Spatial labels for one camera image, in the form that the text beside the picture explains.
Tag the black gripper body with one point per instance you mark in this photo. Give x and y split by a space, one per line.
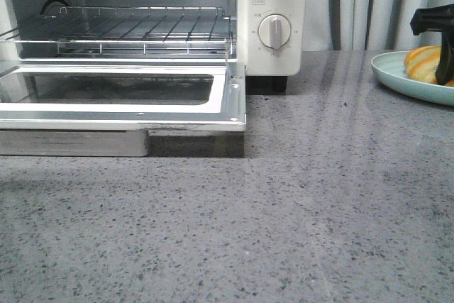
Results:
436 19

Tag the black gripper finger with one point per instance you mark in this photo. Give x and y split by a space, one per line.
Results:
444 71

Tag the golden striped bread croissant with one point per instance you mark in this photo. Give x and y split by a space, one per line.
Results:
421 63

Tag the white oven glass door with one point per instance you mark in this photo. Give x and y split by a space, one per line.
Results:
122 95

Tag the lower oven control knob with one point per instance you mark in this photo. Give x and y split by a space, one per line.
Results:
274 31

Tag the light green round plate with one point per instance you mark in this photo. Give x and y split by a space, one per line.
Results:
389 70

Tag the pale grey curtain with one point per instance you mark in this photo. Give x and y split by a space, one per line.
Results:
365 25

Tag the metal wire oven rack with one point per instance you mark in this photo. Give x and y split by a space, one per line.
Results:
141 32

